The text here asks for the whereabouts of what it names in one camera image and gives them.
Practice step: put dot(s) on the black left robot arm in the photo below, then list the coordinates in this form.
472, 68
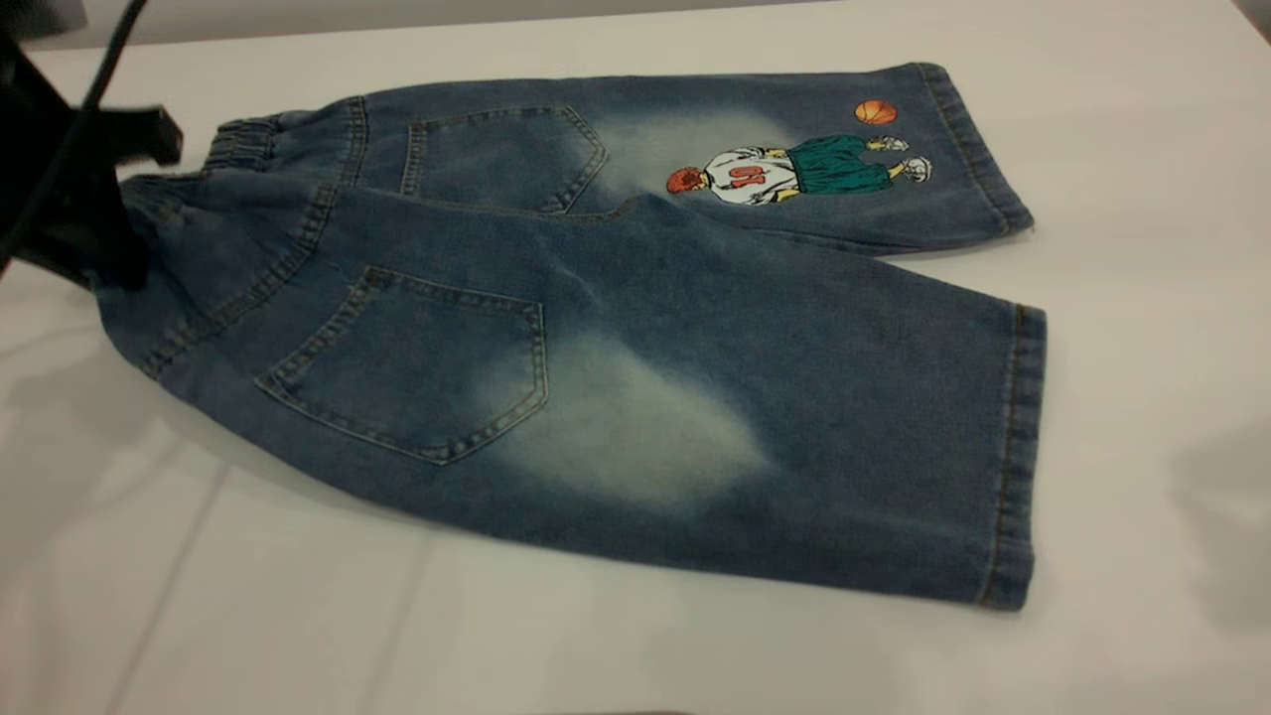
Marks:
40, 15

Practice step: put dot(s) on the blue denim shorts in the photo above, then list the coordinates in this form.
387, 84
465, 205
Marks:
695, 348

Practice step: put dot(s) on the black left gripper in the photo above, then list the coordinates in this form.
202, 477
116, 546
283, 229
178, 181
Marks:
55, 189

